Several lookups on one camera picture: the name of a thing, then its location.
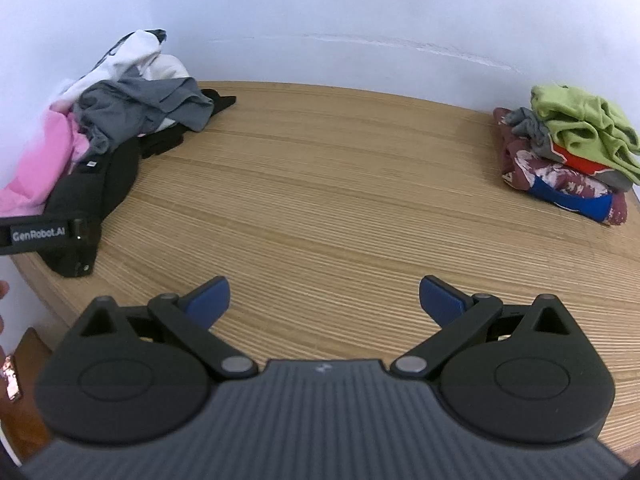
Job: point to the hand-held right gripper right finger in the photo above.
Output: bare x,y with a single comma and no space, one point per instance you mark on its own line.
440,300

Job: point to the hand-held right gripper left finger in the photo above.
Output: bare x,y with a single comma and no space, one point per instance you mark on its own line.
210,300

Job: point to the grey sweater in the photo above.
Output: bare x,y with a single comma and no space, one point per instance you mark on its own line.
145,105

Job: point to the black garment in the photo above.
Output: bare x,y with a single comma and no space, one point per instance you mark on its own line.
100,190

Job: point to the pink garment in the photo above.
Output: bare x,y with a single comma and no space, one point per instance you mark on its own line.
35,160

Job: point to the brown wooden furniture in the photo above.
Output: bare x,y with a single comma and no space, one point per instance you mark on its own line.
35,355

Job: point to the pink shiny object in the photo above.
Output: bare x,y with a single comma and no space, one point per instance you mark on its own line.
11,377

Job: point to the maroon patterned folded garment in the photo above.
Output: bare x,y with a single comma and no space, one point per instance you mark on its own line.
530,170

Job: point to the blue folded garment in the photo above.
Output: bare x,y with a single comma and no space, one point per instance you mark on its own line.
565,200

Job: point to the dark grey folded garment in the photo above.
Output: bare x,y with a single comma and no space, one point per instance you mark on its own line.
525,125

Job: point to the red folded garment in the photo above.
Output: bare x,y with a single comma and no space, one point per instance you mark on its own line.
580,160

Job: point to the green folded garment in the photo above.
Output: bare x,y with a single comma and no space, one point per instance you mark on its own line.
585,120

